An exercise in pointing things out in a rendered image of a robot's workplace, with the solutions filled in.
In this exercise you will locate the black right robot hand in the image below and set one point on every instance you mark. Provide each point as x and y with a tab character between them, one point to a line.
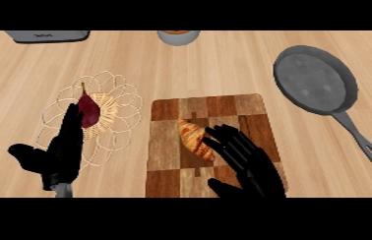
251	165

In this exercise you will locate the grey cup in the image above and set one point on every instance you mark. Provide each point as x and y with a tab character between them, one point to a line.
177	37

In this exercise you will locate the golden croissant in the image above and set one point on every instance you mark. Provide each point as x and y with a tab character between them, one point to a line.
195	139

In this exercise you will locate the grey frying pan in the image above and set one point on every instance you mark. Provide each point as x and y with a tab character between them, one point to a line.
314	83

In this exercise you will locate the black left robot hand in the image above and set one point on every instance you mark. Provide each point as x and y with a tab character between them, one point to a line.
60	152

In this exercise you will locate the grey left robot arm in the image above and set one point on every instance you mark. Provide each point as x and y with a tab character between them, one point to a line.
62	190

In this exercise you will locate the checkered wooden cutting board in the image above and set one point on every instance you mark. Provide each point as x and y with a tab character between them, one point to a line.
193	145

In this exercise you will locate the grey toaster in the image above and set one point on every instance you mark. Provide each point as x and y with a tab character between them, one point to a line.
46	36

